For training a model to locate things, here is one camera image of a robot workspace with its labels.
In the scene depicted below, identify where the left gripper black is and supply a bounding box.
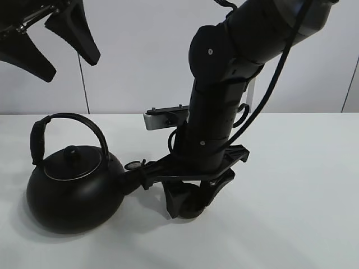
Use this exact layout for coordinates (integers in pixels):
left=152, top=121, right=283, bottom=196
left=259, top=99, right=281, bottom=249
left=1, top=1, right=101, bottom=82

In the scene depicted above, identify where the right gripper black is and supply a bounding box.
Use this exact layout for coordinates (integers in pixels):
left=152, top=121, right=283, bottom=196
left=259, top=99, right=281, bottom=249
left=141, top=145, right=250, bottom=219

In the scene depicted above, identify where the small black teacup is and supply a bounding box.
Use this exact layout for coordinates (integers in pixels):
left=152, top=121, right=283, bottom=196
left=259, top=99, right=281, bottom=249
left=179, top=183, right=206, bottom=219

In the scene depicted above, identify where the black round teapot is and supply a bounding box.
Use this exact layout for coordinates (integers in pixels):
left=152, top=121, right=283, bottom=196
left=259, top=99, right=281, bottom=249
left=26, top=113, right=141, bottom=234

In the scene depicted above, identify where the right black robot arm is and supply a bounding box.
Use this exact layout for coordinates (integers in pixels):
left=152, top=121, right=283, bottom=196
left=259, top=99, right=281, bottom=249
left=142, top=1, right=334, bottom=219

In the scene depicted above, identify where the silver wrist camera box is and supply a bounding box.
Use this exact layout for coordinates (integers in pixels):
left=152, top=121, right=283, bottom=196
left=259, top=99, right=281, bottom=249
left=143, top=104, right=189, bottom=131

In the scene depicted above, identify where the grey vertical wall post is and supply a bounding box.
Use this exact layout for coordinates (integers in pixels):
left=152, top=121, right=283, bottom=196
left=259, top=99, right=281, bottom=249
left=246, top=78, right=256, bottom=107

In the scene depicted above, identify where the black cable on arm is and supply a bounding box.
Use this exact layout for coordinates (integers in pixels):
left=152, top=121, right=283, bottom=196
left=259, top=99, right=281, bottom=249
left=221, top=0, right=312, bottom=148

